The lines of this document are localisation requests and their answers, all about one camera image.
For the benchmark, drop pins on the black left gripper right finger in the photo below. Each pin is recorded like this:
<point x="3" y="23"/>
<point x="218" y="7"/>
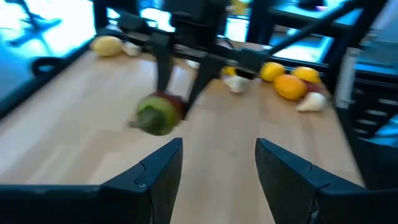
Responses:
<point x="295" y="193"/>

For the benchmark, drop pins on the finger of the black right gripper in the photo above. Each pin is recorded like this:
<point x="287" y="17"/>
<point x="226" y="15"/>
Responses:
<point x="202" y="81"/>
<point x="164" y="62"/>

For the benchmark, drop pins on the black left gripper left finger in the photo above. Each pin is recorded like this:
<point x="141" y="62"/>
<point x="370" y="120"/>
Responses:
<point x="146" y="193"/>

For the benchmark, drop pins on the white garlic bulb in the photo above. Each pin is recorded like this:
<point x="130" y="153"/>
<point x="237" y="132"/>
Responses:
<point x="312" y="102"/>
<point x="193" y="64"/>
<point x="131" y="49"/>
<point x="237" y="84"/>

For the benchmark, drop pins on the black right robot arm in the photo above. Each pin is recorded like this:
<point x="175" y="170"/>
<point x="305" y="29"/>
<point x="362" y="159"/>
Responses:
<point x="258" y="21"/>

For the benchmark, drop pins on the orange fruit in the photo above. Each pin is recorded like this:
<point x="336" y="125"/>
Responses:
<point x="289" y="87"/>

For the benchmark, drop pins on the black metal table frame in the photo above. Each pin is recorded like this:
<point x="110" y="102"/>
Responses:
<point x="31" y="90"/>

